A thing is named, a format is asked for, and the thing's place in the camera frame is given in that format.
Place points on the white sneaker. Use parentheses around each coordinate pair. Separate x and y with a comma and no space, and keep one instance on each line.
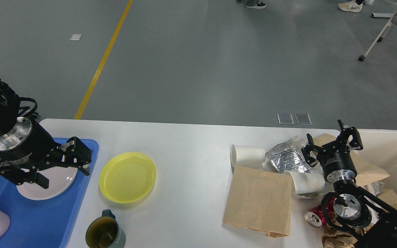
(354,6)

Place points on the white rolling stand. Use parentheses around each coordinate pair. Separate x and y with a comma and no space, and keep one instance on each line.
(388,24)

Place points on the yellow plastic plate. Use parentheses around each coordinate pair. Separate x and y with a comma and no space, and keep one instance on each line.
(127,178)

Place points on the brown paper bag on bin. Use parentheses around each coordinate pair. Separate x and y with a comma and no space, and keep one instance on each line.
(367,173)

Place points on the upright-lying white paper cup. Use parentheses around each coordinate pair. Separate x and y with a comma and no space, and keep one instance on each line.
(246,156)

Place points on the crumpled silver foil bag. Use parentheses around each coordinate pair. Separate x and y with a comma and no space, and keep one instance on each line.
(288,156)

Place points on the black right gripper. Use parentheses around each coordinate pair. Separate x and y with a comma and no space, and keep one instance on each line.
(335,160)

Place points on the crushed red soda can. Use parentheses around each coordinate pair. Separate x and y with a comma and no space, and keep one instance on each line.
(315,218)

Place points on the crumpled brown paper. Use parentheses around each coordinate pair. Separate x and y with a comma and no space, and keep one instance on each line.
(337,239)

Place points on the black sneaker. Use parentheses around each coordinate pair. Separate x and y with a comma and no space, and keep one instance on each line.
(255,4)

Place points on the blue plastic tray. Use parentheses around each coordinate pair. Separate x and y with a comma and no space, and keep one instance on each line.
(41,223)

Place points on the right floor socket cover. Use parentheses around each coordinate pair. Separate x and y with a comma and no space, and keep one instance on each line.
(303,119)

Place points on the white round plate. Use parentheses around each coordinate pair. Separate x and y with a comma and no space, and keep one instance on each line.
(60,179)

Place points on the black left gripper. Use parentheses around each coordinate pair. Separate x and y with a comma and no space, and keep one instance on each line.
(29,143)

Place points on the crushed white paper cup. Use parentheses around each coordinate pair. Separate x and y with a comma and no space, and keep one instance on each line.
(304,183)

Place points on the left floor socket cover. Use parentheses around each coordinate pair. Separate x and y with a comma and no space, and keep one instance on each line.
(285,119)

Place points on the floor socket cover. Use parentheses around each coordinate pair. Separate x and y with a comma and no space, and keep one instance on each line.
(303,119)
(285,119)

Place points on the flat brown paper bag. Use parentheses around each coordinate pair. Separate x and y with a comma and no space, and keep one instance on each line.
(260,201)

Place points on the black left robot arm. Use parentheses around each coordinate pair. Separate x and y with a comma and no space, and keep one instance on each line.
(10,110)

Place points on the dark green mug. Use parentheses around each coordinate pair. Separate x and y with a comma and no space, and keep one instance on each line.
(105,232)

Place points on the brown paper inside bin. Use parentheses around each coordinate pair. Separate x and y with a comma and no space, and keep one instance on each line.
(388,196)

